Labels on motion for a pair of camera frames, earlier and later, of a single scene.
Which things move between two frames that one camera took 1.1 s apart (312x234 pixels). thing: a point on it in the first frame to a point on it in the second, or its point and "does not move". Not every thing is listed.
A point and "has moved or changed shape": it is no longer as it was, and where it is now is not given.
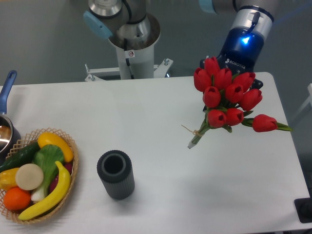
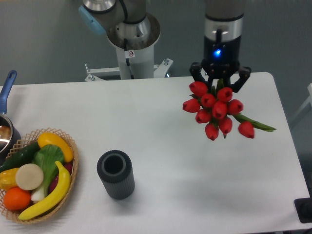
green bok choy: [47, 156] does not move
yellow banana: [62, 191] does not move
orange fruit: [16, 199] does not move
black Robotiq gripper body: [242, 50] to [221, 61]
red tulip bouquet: [228, 97] has moved or changed shape
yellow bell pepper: [8, 179] does not move
